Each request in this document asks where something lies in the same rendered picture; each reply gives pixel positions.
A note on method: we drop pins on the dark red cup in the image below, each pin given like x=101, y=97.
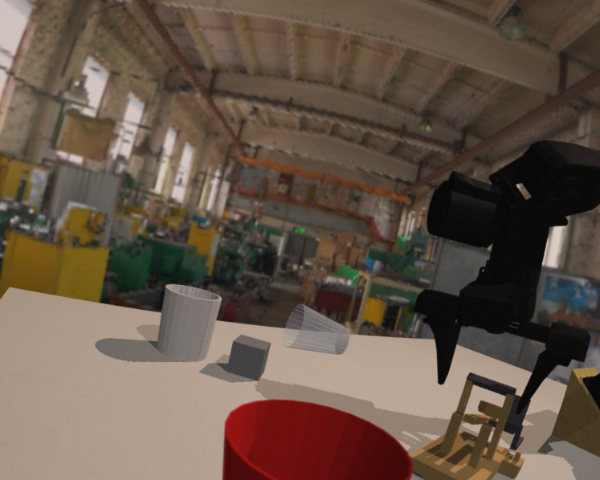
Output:
x=296, y=440

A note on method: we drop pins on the grey open cup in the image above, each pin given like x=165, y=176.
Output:
x=187, y=322

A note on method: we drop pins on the wooden toy catapult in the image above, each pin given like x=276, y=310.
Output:
x=459, y=455

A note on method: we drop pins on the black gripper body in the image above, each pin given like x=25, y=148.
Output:
x=561, y=340

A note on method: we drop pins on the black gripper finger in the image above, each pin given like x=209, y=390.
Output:
x=446, y=337
x=544, y=365

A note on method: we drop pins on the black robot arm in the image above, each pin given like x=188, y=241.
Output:
x=562, y=179

